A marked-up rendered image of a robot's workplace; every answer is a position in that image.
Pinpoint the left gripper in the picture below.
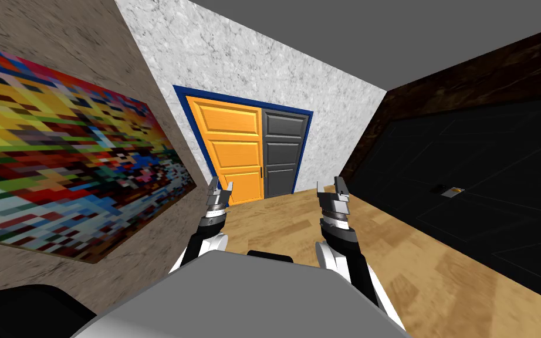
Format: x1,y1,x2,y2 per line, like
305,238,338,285
204,176,234,212

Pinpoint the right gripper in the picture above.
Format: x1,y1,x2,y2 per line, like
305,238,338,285
316,175,351,218

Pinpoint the orange door leaf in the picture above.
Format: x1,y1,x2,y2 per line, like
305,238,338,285
185,96,266,207

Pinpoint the dark grey door leaf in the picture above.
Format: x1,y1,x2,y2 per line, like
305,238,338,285
261,108,310,199

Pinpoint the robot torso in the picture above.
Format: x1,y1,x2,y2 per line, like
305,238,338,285
70,249,412,338

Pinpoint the black door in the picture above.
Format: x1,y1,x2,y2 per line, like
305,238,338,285
347,91,541,312

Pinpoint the silver door handle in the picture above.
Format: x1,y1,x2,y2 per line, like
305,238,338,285
430,185,466,200

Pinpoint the colourful pixel wall picture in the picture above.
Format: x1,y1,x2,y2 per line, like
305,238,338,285
0,39,198,265

